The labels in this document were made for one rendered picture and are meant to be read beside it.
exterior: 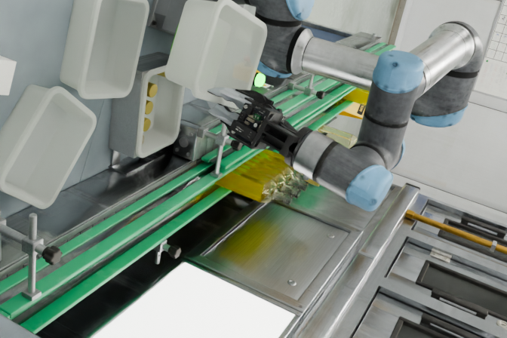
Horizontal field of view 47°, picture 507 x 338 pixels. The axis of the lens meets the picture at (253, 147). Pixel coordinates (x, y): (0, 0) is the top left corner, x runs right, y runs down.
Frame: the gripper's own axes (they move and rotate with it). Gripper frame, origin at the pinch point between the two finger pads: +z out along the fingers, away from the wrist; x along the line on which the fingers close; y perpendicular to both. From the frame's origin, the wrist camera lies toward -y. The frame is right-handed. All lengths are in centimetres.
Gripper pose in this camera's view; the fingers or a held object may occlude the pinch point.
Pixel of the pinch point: (214, 96)
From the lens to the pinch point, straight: 108.2
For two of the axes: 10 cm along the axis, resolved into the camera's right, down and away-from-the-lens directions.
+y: -3.9, 0.0, -9.2
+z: -8.1, -4.8, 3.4
